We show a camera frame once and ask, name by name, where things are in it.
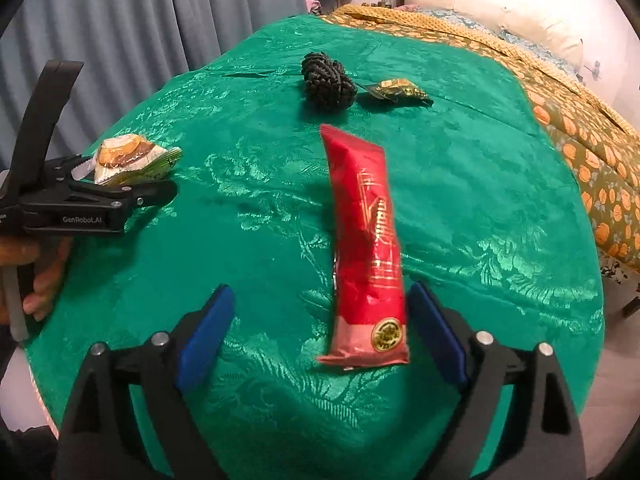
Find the small dark green packet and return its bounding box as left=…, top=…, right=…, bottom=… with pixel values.
left=364, top=77, right=435, bottom=107

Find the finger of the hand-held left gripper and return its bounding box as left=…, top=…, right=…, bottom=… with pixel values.
left=45, top=156, right=98, bottom=183
left=65, top=179, right=179, bottom=211

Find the white pastry wrapper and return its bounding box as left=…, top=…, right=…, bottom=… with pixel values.
left=72, top=134, right=182, bottom=188

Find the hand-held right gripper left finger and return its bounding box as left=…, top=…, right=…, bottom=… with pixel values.
left=55, top=284, right=237, bottom=480

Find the beige pillow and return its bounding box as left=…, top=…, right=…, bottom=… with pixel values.
left=404, top=0, right=583, bottom=66

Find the black braided cord bundle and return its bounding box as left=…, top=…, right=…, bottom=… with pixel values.
left=301, top=51, right=358, bottom=111

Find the grey blue curtain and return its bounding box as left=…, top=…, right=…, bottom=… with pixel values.
left=0, top=0, right=313, bottom=171

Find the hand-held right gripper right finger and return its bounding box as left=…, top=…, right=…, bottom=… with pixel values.
left=407, top=281, right=587, bottom=480

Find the orange patterned quilt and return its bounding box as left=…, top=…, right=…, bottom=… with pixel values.
left=320, top=4, right=640, bottom=273

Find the person's left hand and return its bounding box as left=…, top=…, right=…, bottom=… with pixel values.
left=0, top=234, right=73, bottom=322

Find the long red snack packet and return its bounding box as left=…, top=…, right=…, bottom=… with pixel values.
left=316, top=123, right=411, bottom=368

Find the teal patterned sheet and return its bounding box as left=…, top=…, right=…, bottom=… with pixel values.
left=425, top=7, right=586, bottom=73

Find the green satin tablecloth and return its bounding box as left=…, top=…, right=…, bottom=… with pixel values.
left=22, top=12, right=606, bottom=480

